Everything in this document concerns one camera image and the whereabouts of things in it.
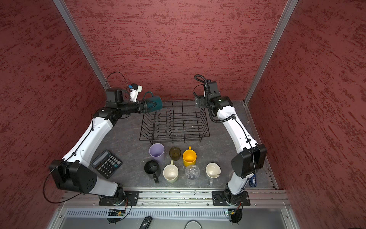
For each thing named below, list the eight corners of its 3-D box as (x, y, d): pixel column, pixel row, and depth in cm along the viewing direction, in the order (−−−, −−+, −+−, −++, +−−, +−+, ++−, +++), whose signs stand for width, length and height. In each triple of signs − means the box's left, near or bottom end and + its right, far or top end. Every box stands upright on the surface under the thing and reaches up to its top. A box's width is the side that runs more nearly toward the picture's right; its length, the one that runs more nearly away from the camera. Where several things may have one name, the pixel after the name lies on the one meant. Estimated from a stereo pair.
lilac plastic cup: (152, 164, 88) (147, 156, 78) (154, 151, 93) (150, 142, 83) (165, 164, 88) (163, 156, 78) (167, 151, 94) (164, 142, 83)
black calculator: (91, 165, 87) (89, 164, 85) (107, 150, 94) (105, 148, 92) (108, 179, 82) (106, 178, 80) (124, 161, 89) (122, 160, 87)
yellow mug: (182, 167, 86) (182, 162, 79) (183, 152, 93) (182, 146, 86) (195, 167, 86) (196, 162, 79) (195, 152, 93) (196, 146, 86)
